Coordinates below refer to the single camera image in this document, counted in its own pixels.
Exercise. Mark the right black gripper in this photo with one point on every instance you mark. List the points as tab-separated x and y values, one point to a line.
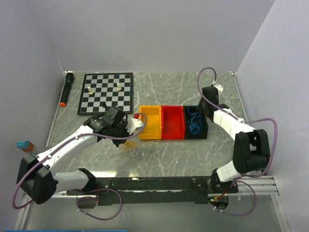
199	106

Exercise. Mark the black white chessboard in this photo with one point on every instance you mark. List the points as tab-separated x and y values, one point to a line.
104	86

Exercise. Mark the red plastic bin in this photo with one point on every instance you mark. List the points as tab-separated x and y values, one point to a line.
173	125

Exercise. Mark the blue brown toy block stick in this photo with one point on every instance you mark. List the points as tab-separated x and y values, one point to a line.
26	146

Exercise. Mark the cream chess piece right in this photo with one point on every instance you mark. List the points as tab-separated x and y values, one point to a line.
118	87

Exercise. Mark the cream chess piece left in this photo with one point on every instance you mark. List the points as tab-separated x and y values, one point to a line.
90	91

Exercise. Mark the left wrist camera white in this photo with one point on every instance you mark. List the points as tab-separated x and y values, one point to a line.
134	124

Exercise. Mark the black plastic bin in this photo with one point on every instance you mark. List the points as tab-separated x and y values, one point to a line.
196	127

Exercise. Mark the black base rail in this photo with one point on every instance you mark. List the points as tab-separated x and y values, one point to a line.
175	189

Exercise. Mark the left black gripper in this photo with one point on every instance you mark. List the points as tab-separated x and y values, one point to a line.
123	124

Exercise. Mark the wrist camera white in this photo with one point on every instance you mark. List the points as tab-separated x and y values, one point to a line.
219	88
134	124

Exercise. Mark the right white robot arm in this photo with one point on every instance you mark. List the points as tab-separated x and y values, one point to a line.
251	148

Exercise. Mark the black marker orange cap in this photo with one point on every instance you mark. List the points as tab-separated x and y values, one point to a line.
69	79

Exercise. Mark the cream chess piece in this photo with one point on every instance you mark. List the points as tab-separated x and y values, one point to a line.
118	87
90	91

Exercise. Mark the yellow plastic bin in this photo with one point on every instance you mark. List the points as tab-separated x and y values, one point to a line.
153	128

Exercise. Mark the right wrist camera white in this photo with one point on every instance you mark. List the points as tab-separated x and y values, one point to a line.
219	88

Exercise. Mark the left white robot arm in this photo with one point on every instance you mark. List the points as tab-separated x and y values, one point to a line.
39	175

